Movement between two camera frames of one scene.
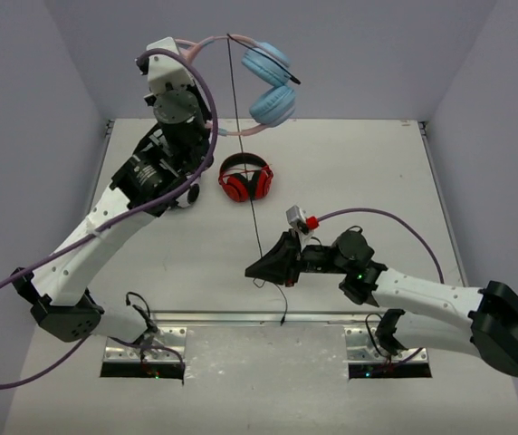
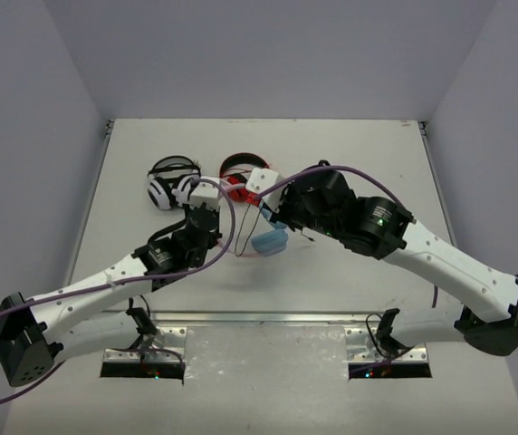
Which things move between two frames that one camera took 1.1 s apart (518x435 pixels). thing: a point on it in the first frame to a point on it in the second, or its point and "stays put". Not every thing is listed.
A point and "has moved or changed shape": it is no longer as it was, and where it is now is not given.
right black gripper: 282,265 to 287,192
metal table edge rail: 272,318 stays put
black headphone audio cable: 285,302 has moved or changed shape
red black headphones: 235,186 stays put
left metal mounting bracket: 164,344 stays put
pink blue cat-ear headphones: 271,106 to 272,242
